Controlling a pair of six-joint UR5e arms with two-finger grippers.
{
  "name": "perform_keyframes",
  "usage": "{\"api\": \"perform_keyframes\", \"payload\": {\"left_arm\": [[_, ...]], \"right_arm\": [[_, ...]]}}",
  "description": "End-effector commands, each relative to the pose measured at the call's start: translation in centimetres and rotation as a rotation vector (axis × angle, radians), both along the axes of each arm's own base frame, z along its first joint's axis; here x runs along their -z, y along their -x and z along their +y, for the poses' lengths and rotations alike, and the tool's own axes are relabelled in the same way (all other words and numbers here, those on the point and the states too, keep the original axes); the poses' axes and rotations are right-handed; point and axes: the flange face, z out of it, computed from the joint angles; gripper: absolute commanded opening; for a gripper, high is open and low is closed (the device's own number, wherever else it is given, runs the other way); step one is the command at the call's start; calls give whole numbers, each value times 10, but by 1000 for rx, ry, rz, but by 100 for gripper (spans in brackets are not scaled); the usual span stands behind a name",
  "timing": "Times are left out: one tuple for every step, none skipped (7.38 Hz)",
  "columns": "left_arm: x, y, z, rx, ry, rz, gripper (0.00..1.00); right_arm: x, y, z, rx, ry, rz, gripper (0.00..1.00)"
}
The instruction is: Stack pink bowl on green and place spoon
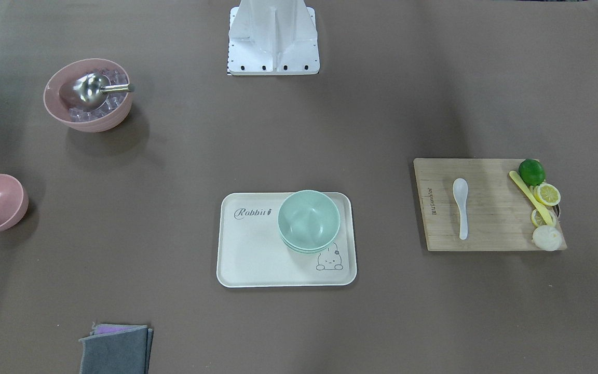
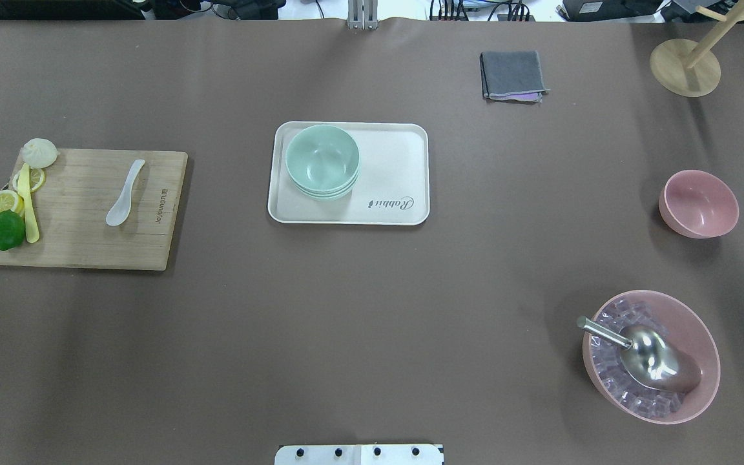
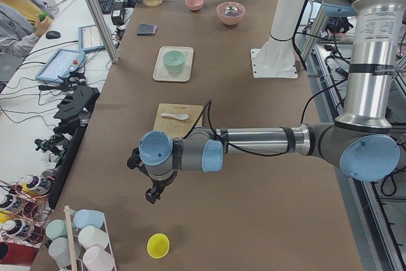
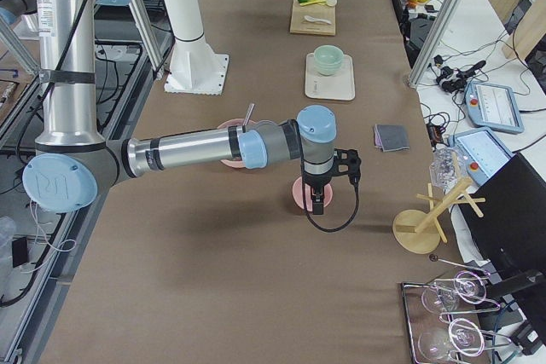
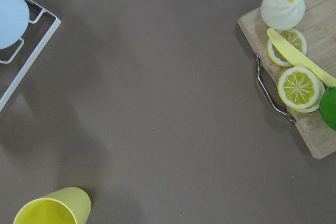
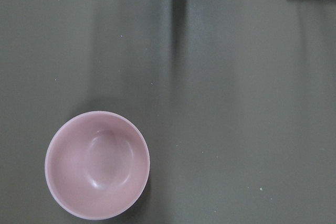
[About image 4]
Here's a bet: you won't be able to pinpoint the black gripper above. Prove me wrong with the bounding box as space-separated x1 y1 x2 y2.
303 172 328 214

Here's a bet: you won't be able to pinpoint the small pink bowl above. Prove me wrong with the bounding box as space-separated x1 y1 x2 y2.
292 176 334 213

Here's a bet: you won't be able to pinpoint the white ceramic spoon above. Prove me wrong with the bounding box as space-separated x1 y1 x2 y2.
304 15 332 25

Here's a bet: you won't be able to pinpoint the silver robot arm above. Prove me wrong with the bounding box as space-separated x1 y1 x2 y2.
22 0 339 214

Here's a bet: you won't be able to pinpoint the large pink ice bowl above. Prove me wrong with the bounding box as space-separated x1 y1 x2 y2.
218 118 245 169

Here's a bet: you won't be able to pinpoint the folded grey cloth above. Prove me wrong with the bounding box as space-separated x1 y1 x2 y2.
374 124 410 152

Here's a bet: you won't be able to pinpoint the wooden mug tree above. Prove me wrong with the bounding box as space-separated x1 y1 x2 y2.
392 176 485 254

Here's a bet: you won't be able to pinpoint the metal ice scoop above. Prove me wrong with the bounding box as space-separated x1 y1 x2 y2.
241 102 255 131

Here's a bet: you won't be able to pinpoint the beige serving tray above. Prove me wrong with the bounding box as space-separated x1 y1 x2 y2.
305 53 356 101

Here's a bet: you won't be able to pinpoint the clear plastic bag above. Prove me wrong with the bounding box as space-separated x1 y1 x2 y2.
429 147 468 191

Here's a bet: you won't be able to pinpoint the stacked green bowls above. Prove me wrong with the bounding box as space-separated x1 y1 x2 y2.
313 44 344 76

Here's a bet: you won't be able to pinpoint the upper wine glass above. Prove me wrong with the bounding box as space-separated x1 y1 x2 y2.
421 270 486 314

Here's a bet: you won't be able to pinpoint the wine glass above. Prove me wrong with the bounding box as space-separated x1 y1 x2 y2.
417 318 485 363
421 270 486 314

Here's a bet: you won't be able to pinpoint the lower teach pendant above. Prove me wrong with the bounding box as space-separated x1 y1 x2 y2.
448 127 514 186

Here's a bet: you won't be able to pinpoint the teach pendant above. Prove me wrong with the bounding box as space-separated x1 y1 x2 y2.
465 81 525 134
448 127 514 186

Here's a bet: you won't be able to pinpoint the wooden cutting board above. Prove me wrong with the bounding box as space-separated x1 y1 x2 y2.
289 0 336 37

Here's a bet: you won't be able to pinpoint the black monitor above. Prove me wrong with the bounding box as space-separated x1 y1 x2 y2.
460 153 545 274

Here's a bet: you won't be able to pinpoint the lower wine glass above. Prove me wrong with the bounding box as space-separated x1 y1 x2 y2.
417 318 485 363

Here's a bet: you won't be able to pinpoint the upper teach pendant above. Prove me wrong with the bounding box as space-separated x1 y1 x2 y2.
465 81 525 134

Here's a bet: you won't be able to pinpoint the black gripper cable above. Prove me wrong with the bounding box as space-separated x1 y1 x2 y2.
300 159 359 234

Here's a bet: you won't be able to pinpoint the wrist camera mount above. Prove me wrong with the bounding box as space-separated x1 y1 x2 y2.
331 148 362 188

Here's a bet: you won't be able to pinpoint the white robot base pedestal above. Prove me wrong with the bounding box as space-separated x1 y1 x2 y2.
164 0 229 95

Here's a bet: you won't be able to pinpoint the aluminium frame post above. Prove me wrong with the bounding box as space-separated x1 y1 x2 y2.
408 0 462 89

